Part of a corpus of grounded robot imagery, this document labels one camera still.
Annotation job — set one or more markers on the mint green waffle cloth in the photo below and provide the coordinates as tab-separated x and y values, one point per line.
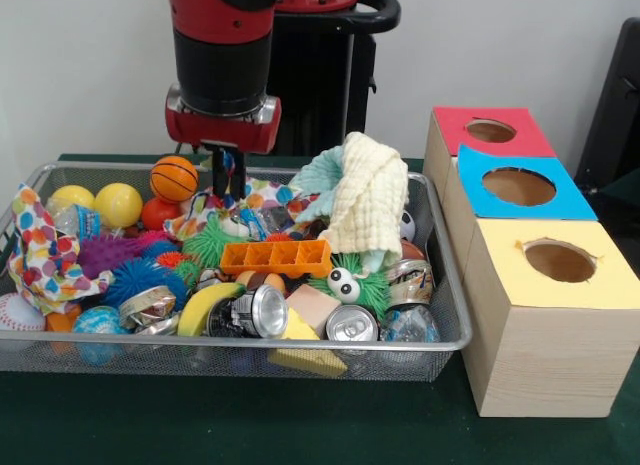
315	175

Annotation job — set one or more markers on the small orange plastic block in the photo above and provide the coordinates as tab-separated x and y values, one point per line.
275	256

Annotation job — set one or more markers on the silver metal can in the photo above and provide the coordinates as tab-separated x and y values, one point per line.
255	310
352	325

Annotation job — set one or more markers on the green spiky ball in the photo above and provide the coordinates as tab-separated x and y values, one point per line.
210	243
355	283

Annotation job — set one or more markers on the dark green table cloth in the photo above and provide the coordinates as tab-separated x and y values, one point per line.
250	425

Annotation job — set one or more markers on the black chair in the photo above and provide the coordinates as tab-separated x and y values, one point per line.
615	105

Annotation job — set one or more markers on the cream yellow waffle cloth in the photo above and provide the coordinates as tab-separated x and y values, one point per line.
365	190

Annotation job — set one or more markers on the yellow toy banana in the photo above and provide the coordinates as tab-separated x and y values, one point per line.
205	307

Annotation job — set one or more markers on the white baseball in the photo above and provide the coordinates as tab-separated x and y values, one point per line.
18	313

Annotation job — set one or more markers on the wooden cube block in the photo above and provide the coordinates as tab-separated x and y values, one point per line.
313	307

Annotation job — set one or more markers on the purple spiky ball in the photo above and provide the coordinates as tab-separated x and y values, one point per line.
105	253

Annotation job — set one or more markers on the yellow ball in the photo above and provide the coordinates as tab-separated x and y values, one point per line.
118	205
72	197

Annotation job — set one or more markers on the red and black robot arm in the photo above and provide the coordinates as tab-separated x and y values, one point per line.
220	45

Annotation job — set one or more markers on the wooden box with three holes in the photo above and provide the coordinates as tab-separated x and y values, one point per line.
550	355

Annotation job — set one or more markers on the globe print ball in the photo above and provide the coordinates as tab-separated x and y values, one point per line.
100	322

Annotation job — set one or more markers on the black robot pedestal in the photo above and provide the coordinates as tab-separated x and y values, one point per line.
330	85

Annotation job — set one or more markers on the orange red ball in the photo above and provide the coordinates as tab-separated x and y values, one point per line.
160	213

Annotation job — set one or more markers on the yellow plastic block toy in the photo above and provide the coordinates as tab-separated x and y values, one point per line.
305	357

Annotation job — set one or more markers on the blue fuzzy ball with eyes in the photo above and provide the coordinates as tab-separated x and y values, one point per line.
145	280

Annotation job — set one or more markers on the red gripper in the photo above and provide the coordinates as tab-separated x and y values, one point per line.
222	130

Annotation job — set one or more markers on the small orange basketball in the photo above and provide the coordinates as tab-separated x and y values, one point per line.
174	178

